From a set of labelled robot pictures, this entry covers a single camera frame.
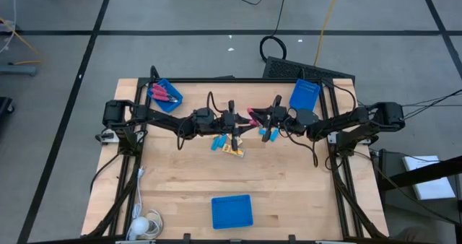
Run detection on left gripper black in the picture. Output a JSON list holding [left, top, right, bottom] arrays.
[[220, 100, 259, 152]]

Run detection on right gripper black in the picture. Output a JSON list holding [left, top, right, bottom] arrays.
[[248, 95, 289, 143]]

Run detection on red-handled pliers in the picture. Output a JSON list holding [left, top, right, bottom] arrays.
[[246, 107, 261, 128], [151, 91, 179, 103], [151, 84, 174, 99]]

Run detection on blue slotted plastic basket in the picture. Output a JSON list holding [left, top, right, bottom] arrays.
[[288, 78, 321, 111], [211, 194, 254, 230], [147, 78, 184, 114]]

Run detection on black mesh panel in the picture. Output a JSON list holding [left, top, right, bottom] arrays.
[[262, 56, 357, 82]]

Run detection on white round lamp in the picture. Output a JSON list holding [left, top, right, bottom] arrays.
[[128, 217, 151, 240]]

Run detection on black metal beam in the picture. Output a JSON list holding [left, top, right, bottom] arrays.
[[378, 155, 462, 193]]

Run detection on white booklet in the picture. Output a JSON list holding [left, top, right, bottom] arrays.
[[402, 155, 456, 201]]

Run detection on grey table foot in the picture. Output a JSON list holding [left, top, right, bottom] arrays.
[[0, 64, 39, 77]]

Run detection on black floor object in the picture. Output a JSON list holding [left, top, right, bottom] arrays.
[[0, 96, 15, 124]]

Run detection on black aluminium table frame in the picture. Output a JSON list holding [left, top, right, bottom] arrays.
[[86, 65, 389, 240]]

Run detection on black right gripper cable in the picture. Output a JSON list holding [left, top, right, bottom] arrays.
[[283, 123, 321, 168]]

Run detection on black looped floor cable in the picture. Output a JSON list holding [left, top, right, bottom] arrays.
[[258, 0, 289, 63]]

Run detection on white power cable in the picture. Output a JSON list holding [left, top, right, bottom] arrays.
[[125, 166, 164, 240]]

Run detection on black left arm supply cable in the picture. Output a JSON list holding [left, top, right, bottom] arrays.
[[89, 150, 123, 193]]

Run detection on black right arm supply cables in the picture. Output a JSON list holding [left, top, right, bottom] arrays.
[[355, 88, 462, 121]]

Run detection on thin yellow floor cable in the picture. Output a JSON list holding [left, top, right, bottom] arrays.
[[0, 17, 42, 66]]

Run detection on white floor cable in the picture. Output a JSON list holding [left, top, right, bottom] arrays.
[[0, 0, 18, 54]]

